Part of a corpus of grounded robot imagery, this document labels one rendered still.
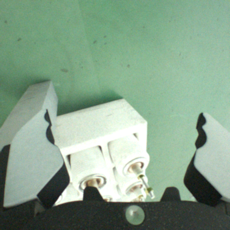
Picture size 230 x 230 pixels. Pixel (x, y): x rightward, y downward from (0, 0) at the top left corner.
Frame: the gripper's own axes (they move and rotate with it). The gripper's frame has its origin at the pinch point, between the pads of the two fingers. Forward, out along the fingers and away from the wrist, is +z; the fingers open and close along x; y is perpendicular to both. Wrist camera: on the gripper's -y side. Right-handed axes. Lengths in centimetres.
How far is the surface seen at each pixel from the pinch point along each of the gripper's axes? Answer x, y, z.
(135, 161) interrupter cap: 4.2, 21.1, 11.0
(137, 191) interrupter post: 6.2, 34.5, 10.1
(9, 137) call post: -15.6, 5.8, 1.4
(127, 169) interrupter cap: 2.2, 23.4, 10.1
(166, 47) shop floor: 17.6, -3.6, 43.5
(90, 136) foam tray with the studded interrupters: -7.7, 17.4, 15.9
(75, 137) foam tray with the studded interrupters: -11.8, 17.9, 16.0
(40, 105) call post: -15.4, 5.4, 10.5
